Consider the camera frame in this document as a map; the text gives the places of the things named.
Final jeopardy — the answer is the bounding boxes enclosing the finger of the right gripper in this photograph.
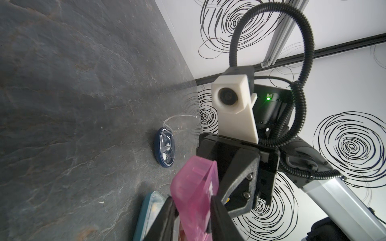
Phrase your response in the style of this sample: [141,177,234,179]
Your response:
[218,148,260,219]

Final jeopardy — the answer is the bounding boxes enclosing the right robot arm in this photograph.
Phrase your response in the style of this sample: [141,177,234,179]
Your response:
[210,81,386,241]

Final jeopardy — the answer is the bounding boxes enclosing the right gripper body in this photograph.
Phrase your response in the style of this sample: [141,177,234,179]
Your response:
[197,133,280,205]

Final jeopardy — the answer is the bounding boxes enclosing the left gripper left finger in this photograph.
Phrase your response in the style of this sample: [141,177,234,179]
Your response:
[143,196,179,241]

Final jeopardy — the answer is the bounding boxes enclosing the pink pillbox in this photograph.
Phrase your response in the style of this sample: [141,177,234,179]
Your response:
[170,156,219,241]

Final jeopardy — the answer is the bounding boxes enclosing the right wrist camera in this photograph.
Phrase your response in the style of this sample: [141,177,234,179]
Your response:
[212,74,258,144]

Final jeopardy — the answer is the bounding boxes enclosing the blue rectangular pillbox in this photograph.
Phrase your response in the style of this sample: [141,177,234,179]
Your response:
[133,191,180,241]

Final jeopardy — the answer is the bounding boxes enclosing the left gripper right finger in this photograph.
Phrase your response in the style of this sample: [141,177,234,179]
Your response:
[210,196,243,241]

